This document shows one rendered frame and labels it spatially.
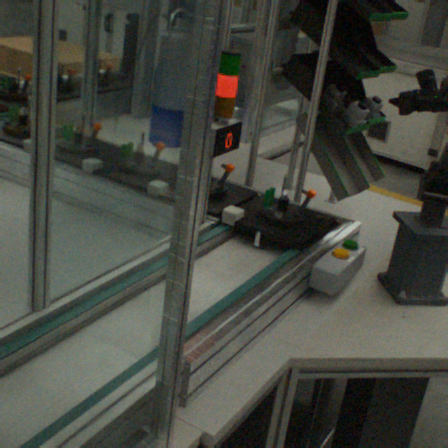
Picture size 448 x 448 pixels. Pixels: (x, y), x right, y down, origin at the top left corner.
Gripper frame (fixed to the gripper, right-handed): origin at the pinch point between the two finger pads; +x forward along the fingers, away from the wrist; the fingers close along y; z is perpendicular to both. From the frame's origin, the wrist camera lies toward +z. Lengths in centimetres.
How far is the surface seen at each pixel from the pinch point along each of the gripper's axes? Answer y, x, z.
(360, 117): -0.3, 12.8, -4.9
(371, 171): -21.2, 20.8, -24.8
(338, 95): 2.2, 18.5, 1.6
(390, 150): -357, 185, -73
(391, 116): -356, 184, -44
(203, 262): 57, 24, -35
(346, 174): -4.5, 20.3, -23.0
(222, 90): 51, 21, 7
